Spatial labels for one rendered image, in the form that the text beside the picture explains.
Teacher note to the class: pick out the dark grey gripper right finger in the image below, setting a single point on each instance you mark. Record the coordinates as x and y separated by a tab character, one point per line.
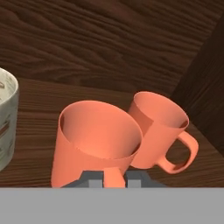
139	178

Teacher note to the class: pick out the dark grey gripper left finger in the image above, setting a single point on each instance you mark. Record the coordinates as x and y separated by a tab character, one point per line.
91	178

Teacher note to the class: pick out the orange mug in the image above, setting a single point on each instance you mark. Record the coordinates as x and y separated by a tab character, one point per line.
159	131
96	143

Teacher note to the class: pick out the white patterned bowl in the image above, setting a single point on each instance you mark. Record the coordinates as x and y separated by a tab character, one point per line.
7	119

